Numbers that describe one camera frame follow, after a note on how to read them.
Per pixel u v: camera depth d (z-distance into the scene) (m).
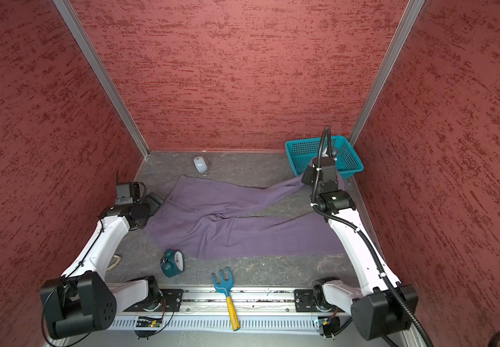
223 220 0.90
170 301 0.74
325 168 0.54
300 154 1.10
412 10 0.71
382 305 0.37
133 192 0.66
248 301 0.76
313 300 0.74
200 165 1.07
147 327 0.72
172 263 0.76
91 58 0.83
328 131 1.13
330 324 0.71
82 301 0.40
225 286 0.76
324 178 0.55
